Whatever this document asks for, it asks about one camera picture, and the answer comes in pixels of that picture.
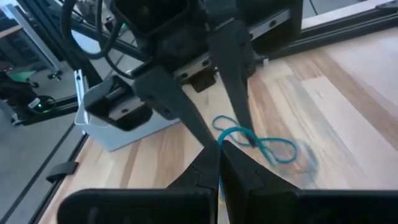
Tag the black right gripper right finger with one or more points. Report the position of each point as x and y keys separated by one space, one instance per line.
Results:
x=264 y=202

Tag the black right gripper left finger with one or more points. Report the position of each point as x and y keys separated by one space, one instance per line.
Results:
x=192 y=202

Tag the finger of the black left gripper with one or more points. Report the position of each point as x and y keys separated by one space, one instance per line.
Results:
x=233 y=62
x=168 y=93

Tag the teal rubber band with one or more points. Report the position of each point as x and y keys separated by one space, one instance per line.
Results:
x=231 y=131

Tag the grey plastic bin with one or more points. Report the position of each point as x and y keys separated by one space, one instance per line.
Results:
x=109 y=137

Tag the black table edge clamp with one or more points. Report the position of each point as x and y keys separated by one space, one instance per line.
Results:
x=62 y=171

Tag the silver aluminium strut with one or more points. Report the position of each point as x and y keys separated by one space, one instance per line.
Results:
x=34 y=37

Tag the silver aluminium bracket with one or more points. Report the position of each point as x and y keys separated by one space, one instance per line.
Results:
x=78 y=81

